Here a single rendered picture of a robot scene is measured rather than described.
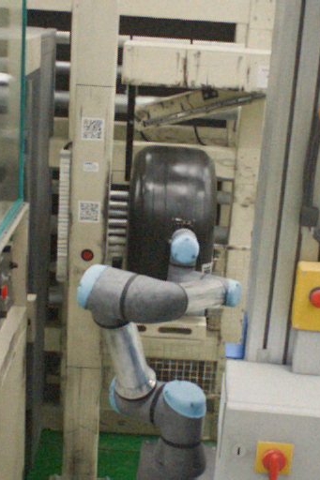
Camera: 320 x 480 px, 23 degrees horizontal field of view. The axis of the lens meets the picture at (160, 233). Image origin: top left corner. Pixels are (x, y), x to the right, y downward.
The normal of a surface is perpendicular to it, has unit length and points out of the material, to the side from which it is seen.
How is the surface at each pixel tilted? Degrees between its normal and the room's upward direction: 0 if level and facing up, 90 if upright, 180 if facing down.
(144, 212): 69
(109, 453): 0
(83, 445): 90
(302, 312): 90
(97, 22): 90
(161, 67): 90
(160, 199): 58
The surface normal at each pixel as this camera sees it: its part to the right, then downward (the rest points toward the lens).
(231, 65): 0.00, 0.29
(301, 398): 0.07, -0.96
